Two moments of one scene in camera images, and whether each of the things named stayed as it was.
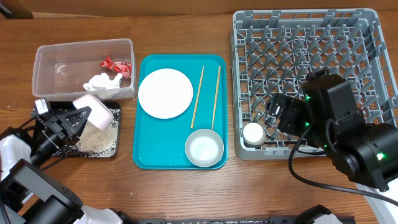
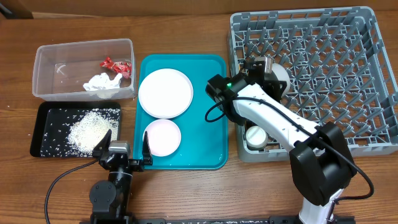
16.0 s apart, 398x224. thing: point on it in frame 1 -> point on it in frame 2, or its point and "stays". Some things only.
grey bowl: (204, 148) -> (282, 75)
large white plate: (165, 93) stays
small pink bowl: (100, 116) -> (163, 137)
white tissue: (103, 86) stays
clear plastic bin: (61, 70) stays
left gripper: (67, 118) -> (105, 142)
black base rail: (244, 220) stays
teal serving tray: (159, 144) stays
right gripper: (280, 109) -> (274, 82)
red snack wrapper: (124, 67) stays
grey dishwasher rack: (273, 51) stays
